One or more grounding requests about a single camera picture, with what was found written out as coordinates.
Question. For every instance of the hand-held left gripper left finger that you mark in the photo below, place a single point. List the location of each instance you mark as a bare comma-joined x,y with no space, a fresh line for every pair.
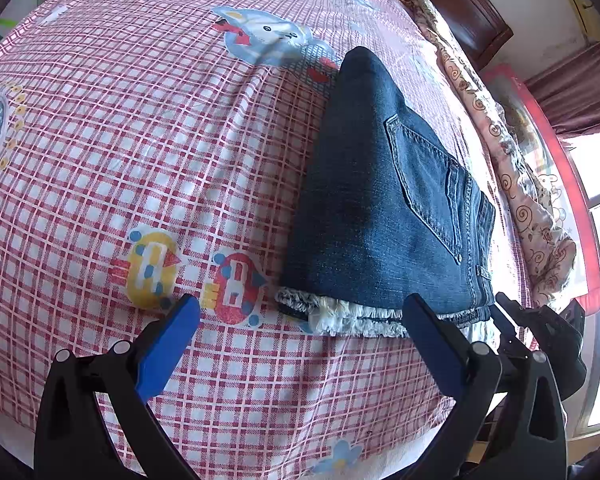
172,332

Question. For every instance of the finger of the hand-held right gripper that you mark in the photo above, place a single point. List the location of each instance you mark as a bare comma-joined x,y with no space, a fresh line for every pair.
511,322

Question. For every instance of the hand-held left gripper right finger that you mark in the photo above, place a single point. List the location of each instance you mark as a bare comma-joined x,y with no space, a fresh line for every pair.
430,340

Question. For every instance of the blue denim pants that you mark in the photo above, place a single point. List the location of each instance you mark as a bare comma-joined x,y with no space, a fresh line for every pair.
380,200

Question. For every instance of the beige swirl-print quilt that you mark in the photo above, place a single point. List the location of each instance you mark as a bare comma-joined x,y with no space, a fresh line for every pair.
520,180

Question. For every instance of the pink checked bed sheet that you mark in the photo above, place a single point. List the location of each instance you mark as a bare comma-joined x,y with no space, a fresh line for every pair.
130,160

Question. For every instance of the mauve curtain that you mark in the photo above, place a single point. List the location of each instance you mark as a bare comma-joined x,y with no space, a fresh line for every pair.
580,90

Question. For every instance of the dark wooden headboard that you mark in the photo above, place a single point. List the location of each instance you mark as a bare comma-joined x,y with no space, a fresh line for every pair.
460,5

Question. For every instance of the flower-print wardrobe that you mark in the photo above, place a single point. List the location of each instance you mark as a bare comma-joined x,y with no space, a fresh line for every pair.
2,25

